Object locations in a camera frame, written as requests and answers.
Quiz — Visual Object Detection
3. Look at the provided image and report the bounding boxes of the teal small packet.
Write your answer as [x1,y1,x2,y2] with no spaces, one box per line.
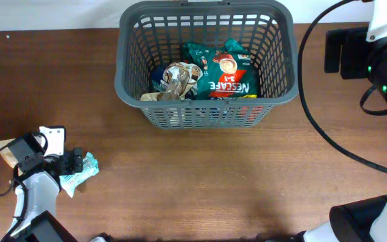
[59,152,99,198]

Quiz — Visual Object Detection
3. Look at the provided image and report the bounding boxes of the blue tissue pack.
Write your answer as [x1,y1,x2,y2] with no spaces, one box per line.
[150,66,167,92]

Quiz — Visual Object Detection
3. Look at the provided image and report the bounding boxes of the brown white snack bag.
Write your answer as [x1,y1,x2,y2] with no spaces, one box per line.
[140,62,203,102]

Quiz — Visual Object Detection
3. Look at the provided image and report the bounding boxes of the green Nescafe coffee bag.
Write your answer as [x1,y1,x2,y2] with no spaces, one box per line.
[182,38,259,100]

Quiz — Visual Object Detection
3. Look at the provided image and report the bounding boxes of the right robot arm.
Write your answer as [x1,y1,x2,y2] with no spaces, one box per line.
[294,0,387,242]

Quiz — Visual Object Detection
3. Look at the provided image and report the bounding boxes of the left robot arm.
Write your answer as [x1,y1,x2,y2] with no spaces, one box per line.
[2,132,83,241]

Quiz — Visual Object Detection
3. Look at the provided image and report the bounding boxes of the tan kraft paper pouch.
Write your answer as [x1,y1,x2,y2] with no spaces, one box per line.
[0,138,19,171]

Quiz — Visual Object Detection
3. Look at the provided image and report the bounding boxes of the grey plastic basket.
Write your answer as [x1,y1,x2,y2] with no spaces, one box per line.
[114,1,298,129]

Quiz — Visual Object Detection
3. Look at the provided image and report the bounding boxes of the right black cable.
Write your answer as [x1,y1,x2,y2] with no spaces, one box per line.
[297,0,387,183]

